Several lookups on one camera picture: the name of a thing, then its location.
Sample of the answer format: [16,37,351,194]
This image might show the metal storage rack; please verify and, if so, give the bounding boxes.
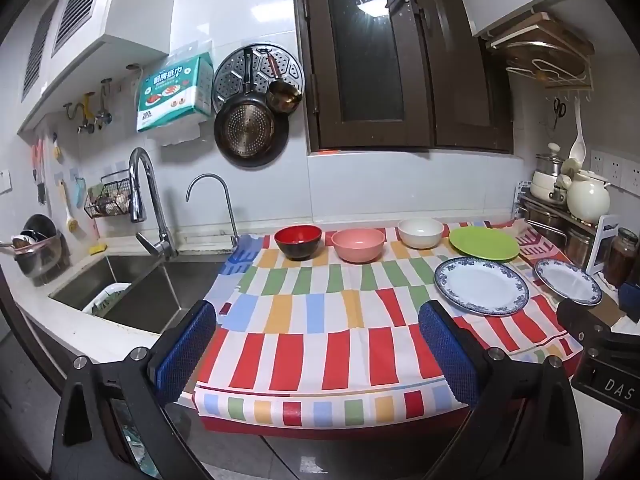
[515,180,601,271]

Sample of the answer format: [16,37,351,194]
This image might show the pink bowl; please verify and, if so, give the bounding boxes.
[331,228,386,264]

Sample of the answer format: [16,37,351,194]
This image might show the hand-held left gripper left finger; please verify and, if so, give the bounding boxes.
[50,299,218,480]

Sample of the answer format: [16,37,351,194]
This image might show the cream teapot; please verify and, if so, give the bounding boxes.
[560,159,612,224]

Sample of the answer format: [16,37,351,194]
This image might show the black frying pan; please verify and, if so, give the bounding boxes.
[214,46,291,167]

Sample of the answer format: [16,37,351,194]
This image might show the white wall socket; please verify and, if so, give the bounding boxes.
[590,149,640,191]

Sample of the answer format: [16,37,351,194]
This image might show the white cloth with magenta pattern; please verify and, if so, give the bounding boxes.
[515,225,562,262]

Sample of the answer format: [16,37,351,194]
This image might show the glass jar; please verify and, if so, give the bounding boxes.
[602,227,640,288]

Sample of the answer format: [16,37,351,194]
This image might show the paper towel pack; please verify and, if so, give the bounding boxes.
[136,52,215,134]

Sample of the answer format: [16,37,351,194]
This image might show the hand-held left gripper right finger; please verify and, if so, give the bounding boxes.
[417,300,586,480]

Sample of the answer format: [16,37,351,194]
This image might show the round metal steamer tray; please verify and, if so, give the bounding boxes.
[212,44,304,116]

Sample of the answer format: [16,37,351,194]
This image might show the small blue patterned plate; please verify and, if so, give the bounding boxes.
[534,258,603,307]

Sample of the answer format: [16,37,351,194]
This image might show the black wire basket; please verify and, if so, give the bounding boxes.
[84,171,136,219]

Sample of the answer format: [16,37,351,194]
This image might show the green plate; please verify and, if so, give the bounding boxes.
[448,226,520,262]

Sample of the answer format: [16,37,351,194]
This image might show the white rice spoon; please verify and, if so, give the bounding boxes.
[569,97,587,161]

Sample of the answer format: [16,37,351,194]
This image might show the steel sink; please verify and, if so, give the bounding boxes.
[48,254,226,336]

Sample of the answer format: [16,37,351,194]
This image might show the white basket in sink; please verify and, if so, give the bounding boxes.
[82,282,132,317]

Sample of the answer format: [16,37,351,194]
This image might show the thin gooseneck faucet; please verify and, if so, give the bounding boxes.
[186,174,240,250]

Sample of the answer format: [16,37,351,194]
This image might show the dish brush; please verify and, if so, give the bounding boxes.
[55,180,81,233]

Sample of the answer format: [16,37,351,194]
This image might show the white bowl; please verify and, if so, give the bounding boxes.
[398,218,445,250]

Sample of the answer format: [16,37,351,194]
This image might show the yellow wall hook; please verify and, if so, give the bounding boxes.
[63,92,96,133]

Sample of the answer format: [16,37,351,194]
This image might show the white wall cabinet with vents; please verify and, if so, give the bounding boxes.
[17,0,181,136]

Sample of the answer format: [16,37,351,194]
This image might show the white pot with lid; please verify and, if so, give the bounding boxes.
[530,142,571,202]

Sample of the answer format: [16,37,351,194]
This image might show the large blue patterned plate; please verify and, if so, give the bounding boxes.
[433,257,530,317]

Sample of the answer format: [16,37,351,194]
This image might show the tall chrome faucet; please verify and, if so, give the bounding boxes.
[128,148,177,261]

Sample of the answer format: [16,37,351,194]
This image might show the small brass pot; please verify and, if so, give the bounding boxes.
[265,52,304,113]

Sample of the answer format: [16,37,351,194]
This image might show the colourful striped cloth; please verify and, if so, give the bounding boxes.
[192,217,583,418]

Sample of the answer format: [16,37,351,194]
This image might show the wooden cutting boards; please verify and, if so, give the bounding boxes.
[486,11,596,68]

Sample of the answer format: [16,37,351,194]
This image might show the metal wall hook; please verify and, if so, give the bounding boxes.
[97,78,113,126]

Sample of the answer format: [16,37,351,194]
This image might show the red and black bowl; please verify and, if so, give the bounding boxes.
[274,225,323,261]

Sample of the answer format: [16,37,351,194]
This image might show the white wire rack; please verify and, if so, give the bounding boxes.
[505,57,593,103]

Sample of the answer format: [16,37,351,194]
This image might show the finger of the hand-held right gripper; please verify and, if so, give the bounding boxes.
[619,282,640,312]
[556,299,613,346]

